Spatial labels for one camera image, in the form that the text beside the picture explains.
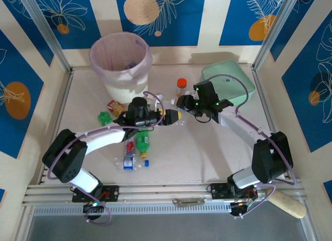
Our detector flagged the black right connector board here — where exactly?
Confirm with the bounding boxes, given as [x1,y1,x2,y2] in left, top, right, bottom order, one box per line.
[229,201,254,217]

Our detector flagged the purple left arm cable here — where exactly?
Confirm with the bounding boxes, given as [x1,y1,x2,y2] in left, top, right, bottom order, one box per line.
[47,91,165,225]

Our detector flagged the beige foam roller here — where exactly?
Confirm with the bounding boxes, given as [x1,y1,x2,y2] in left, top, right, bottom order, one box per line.
[267,190,307,220]

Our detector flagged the white ribbed waste bin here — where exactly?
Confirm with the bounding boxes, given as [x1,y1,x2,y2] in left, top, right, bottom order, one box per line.
[105,75,149,104]

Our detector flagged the metal latch plate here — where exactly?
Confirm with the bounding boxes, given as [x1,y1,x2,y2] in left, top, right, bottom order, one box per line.
[172,197,207,207]

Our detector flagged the aluminium front rail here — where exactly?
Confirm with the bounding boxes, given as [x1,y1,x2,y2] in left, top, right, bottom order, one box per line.
[22,178,308,217]

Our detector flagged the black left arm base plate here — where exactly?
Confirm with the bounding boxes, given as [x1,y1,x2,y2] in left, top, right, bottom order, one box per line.
[71,185,120,203]

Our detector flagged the black left connector board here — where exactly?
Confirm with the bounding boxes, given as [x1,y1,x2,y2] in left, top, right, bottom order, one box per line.
[82,201,106,214]

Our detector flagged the aluminium side rail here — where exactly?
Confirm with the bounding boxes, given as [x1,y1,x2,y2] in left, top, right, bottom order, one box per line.
[37,69,76,186]
[252,66,293,180]

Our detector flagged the crushed clear bottle blue label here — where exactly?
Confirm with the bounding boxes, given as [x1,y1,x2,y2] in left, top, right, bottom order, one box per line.
[113,155,150,171]

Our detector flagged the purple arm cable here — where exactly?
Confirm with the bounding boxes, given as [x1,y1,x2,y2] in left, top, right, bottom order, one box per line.
[47,91,165,225]
[206,74,298,220]

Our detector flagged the white bin with pink liner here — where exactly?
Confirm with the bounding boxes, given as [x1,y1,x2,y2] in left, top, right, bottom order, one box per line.
[89,31,153,88]

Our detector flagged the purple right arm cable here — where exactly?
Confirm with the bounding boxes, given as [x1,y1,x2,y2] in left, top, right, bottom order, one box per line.
[206,74,298,220]

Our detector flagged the clear bottle red contents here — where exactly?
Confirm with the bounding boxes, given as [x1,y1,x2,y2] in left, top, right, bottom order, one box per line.
[123,137,137,156]

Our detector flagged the orange-capped pill bottle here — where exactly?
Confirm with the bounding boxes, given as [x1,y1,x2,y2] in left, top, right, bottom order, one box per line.
[176,78,188,97]

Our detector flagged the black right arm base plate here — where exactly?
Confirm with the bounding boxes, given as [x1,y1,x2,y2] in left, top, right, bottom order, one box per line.
[207,182,257,200]

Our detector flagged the green plastic bottle yellow cap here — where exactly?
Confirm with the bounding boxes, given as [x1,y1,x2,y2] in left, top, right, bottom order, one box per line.
[135,131,151,159]
[98,110,115,126]

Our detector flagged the black connector board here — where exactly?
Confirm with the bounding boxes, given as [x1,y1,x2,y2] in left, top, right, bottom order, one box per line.
[229,201,254,217]
[82,201,106,214]

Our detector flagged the aluminium frame post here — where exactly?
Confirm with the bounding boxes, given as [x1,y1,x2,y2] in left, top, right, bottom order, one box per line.
[252,0,304,72]
[18,0,73,73]

